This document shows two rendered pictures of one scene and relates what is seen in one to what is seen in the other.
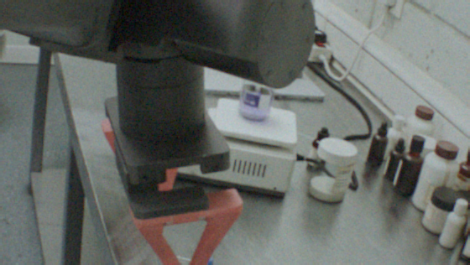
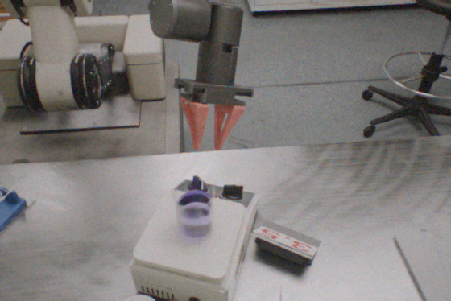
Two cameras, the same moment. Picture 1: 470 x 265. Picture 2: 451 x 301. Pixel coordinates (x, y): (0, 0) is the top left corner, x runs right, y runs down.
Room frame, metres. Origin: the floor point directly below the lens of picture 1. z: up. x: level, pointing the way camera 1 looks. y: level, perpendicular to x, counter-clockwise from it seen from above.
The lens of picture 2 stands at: (1.19, -0.33, 1.27)
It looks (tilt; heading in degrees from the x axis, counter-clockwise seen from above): 42 degrees down; 107
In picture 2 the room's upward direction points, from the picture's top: straight up
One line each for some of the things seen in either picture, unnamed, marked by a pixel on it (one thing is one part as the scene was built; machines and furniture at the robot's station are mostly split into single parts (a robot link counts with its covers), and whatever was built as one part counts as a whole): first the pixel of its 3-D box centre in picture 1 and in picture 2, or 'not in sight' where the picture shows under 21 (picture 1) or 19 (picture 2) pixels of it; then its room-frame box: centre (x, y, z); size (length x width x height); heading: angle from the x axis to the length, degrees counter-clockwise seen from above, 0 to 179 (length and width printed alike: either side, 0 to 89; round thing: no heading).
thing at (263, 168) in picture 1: (232, 145); (199, 235); (1.05, 0.00, 0.79); 0.22 x 0.13 x 0.08; 91
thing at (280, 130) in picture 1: (255, 122); (192, 231); (1.05, -0.03, 0.83); 0.12 x 0.12 x 0.01; 1
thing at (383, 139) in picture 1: (379, 142); not in sight; (1.18, -0.25, 0.79); 0.03 x 0.03 x 0.08
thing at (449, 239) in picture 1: (455, 223); not in sight; (0.94, -0.35, 0.79); 0.03 x 0.03 x 0.07
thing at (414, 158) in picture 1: (410, 164); not in sight; (1.09, -0.29, 0.80); 0.04 x 0.04 x 0.10
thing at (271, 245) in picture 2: not in sight; (287, 237); (1.17, 0.04, 0.77); 0.09 x 0.06 x 0.04; 170
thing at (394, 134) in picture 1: (394, 137); not in sight; (1.21, -0.28, 0.79); 0.03 x 0.03 x 0.08
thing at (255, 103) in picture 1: (255, 93); (196, 207); (1.06, -0.02, 0.87); 0.06 x 0.05 x 0.08; 58
